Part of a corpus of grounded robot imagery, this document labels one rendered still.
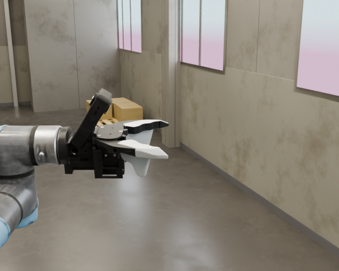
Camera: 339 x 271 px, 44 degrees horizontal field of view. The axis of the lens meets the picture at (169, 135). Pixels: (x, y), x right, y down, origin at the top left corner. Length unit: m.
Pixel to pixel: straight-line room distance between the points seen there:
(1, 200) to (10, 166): 0.08
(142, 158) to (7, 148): 0.25
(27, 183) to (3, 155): 0.07
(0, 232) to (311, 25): 3.16
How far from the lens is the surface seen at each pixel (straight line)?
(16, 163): 0.81
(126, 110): 6.96
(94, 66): 9.06
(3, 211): 0.74
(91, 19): 9.01
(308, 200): 3.78
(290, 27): 3.83
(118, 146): 0.72
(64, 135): 0.78
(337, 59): 3.36
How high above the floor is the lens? 1.78
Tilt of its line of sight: 15 degrees down
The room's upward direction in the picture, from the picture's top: straight up
